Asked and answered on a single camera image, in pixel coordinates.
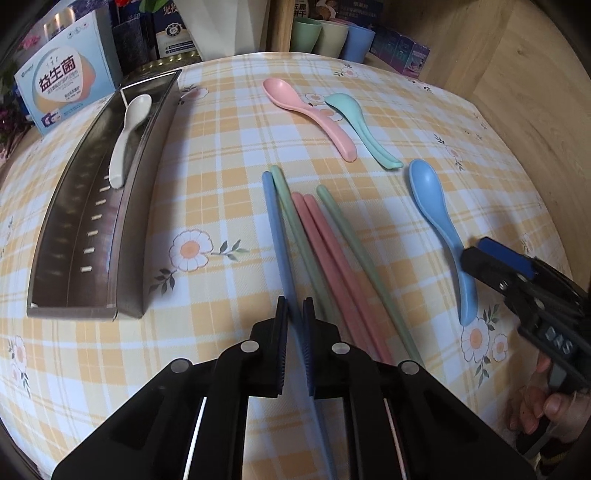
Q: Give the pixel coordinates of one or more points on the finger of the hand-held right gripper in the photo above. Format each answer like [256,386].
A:
[508,261]
[482,270]

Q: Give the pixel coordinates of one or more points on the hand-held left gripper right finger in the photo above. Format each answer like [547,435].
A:
[312,360]

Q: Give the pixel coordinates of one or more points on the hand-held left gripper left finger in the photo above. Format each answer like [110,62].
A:
[279,350]

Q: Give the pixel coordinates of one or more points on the blue plastic spoon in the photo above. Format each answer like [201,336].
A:
[436,207]

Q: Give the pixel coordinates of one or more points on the pink chopstick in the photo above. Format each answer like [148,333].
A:
[323,267]
[332,258]

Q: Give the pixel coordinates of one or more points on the blue chopstick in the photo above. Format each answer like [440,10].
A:
[279,240]

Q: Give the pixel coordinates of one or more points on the green chopstick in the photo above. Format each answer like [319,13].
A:
[295,221]
[360,244]

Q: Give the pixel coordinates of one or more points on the teal plastic spoon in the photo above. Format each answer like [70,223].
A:
[355,115]

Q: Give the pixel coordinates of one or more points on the stainless steel utensil tray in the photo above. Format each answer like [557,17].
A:
[78,240]

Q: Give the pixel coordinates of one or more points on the pink plastic spoon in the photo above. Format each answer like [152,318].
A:
[300,104]

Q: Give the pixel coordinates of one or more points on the white plastic spoon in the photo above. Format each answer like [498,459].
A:
[124,138]

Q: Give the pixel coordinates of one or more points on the person's right forearm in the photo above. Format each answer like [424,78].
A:
[570,461]

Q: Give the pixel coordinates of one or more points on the person's right hand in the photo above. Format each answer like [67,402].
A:
[565,413]

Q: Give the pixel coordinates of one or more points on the yellow plaid floral tablecloth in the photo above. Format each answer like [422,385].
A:
[221,203]

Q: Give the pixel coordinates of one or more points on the purple carton pack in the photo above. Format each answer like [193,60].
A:
[404,53]

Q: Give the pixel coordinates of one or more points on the blue plastic cup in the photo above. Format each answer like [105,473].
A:
[358,44]

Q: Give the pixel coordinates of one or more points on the pale green plastic cup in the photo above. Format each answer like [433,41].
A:
[333,39]

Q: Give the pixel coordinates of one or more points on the gold metal tray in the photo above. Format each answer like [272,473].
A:
[161,67]

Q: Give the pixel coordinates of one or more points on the dark blue milk carton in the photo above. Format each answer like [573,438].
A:
[178,32]

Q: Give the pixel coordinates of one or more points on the dark patterned box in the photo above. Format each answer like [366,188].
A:
[134,46]

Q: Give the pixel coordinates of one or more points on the white and blue carton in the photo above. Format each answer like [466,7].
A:
[69,74]

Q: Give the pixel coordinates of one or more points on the pink flower plant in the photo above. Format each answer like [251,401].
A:
[11,120]

